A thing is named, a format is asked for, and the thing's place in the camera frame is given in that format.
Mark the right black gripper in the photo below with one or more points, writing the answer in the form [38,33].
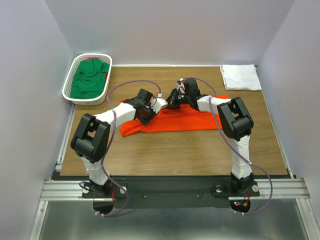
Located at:
[171,99]

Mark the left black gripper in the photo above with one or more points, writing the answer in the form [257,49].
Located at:
[146,121]

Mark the orange t shirt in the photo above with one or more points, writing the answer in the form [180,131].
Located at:
[168,120]

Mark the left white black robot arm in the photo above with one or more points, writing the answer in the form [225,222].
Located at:
[94,135]

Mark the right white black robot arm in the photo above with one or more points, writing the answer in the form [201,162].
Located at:
[234,119]

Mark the green t shirt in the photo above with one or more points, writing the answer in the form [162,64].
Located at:
[83,89]

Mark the white plastic laundry basket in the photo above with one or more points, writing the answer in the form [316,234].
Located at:
[67,87]

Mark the folded white t shirt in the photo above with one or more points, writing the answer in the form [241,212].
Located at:
[240,77]

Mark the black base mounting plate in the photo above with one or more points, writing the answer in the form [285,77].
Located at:
[170,192]

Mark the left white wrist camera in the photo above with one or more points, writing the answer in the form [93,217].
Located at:
[158,104]

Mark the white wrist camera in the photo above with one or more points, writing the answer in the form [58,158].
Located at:
[158,104]
[180,86]

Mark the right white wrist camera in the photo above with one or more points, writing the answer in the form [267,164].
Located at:
[180,86]

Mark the aluminium frame rail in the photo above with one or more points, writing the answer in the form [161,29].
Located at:
[282,211]

